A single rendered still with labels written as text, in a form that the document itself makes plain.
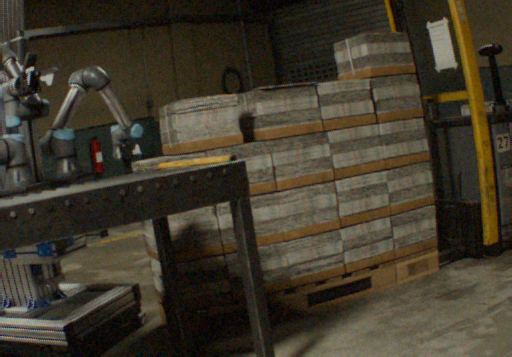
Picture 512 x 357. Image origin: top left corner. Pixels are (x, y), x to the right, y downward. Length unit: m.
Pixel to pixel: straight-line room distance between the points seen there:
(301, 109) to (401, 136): 0.56
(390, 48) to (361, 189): 0.74
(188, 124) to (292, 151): 0.49
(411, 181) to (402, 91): 0.46
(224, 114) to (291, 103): 0.32
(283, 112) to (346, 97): 0.33
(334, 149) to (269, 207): 0.42
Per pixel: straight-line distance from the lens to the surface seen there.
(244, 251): 2.25
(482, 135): 3.52
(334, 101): 3.25
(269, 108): 3.11
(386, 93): 3.38
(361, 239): 3.31
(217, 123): 3.04
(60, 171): 3.23
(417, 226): 3.49
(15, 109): 2.55
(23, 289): 3.15
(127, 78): 10.67
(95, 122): 10.28
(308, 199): 3.17
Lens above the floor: 0.90
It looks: 3 degrees down
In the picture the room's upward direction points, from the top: 9 degrees counter-clockwise
